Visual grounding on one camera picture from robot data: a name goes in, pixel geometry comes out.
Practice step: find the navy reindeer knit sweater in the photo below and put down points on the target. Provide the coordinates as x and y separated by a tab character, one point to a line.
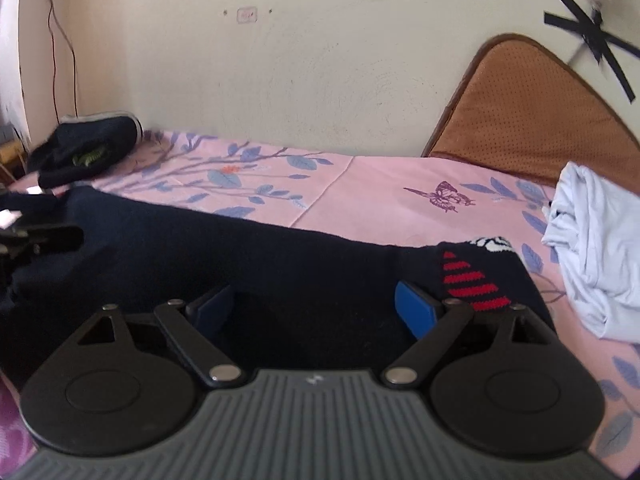
300	280

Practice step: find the wooden side table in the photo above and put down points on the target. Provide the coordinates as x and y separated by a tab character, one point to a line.
10	162

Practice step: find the pink floral bed sheet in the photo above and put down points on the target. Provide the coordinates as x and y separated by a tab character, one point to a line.
350	195

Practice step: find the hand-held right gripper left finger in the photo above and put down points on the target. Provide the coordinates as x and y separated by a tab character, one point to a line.
212	310

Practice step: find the small wall sticker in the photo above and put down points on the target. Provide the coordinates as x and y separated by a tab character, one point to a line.
246	14

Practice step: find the black tape strips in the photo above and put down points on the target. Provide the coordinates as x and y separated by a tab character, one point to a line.
595	40

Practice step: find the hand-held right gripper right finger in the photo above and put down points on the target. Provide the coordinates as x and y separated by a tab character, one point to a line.
417	310

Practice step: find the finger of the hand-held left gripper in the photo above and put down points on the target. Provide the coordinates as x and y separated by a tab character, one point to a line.
45	241

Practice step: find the brown perforated cushion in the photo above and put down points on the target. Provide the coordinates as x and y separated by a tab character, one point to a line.
540	125

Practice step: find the white folded shirt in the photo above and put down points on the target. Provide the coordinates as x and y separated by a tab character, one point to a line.
600	250

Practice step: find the grey satin curtain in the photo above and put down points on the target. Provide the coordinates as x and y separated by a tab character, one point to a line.
10	45

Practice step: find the black folded clothes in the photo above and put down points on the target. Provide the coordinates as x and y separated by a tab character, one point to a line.
85	147

